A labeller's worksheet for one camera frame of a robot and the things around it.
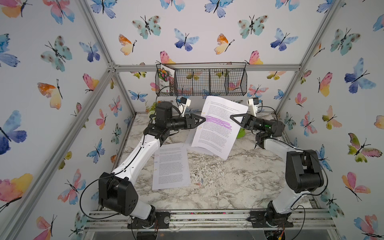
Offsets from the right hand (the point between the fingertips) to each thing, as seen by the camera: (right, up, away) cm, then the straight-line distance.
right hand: (233, 119), depth 69 cm
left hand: (-13, 0, +1) cm, 14 cm away
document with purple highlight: (-6, -6, +6) cm, 11 cm away
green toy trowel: (+15, -8, +38) cm, 41 cm away
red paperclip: (-16, -36, +17) cm, 43 cm away
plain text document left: (-33, -28, +23) cm, 49 cm away
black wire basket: (-10, +27, +28) cm, 40 cm away
